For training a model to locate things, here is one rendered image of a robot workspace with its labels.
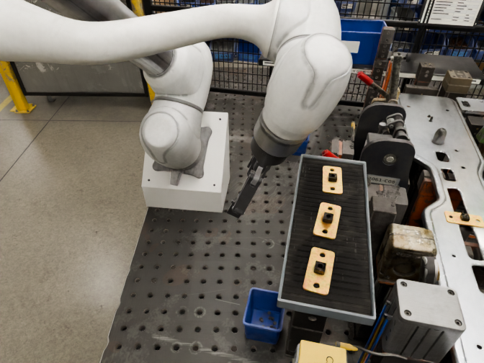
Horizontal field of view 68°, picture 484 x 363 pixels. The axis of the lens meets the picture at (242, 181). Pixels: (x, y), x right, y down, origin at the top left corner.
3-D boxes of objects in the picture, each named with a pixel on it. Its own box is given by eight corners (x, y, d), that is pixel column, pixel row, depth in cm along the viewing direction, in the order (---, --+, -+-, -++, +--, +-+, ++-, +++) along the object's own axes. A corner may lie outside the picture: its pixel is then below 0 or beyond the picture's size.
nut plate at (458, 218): (480, 217, 88) (482, 213, 87) (485, 227, 85) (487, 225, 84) (444, 211, 89) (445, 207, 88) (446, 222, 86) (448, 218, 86)
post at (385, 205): (357, 313, 101) (397, 212, 75) (339, 310, 102) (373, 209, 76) (357, 298, 104) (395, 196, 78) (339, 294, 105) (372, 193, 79)
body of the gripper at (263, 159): (287, 164, 64) (269, 188, 72) (299, 131, 69) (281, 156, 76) (249, 146, 64) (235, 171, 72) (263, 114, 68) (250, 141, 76)
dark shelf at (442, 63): (484, 86, 142) (487, 78, 140) (258, 65, 156) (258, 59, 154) (469, 63, 158) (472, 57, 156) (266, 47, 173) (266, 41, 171)
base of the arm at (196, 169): (150, 181, 126) (144, 179, 121) (163, 119, 128) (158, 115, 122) (200, 190, 124) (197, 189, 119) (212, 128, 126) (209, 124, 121)
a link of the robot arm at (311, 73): (314, 153, 59) (319, 96, 66) (367, 89, 46) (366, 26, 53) (252, 133, 58) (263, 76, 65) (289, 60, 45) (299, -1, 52)
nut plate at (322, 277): (327, 296, 53) (328, 292, 52) (302, 289, 54) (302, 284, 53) (335, 253, 59) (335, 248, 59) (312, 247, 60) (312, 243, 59)
